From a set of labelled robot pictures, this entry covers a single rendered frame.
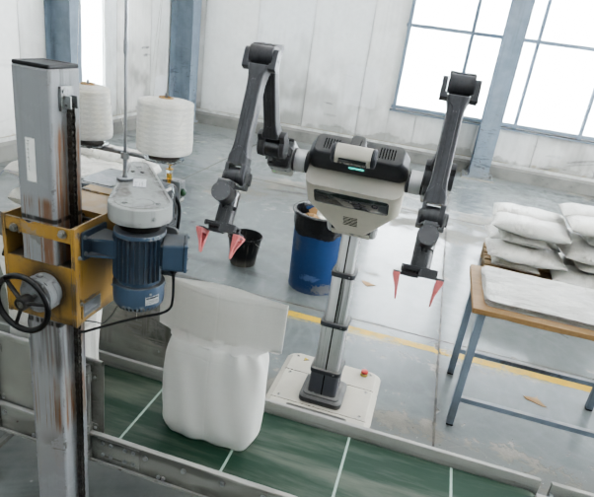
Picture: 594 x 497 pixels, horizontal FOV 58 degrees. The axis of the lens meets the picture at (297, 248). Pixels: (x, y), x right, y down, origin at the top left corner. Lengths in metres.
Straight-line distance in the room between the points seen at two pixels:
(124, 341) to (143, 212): 1.29
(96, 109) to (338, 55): 8.27
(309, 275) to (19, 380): 2.42
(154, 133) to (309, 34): 8.44
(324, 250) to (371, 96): 5.96
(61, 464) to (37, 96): 1.21
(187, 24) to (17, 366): 8.69
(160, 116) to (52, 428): 1.08
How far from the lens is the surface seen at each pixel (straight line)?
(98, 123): 1.75
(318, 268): 4.14
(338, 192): 2.07
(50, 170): 1.58
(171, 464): 2.20
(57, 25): 7.82
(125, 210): 1.52
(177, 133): 1.61
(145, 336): 2.64
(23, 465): 2.82
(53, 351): 1.83
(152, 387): 2.54
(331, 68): 9.86
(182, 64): 10.54
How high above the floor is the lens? 1.93
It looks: 22 degrees down
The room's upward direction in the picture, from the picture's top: 8 degrees clockwise
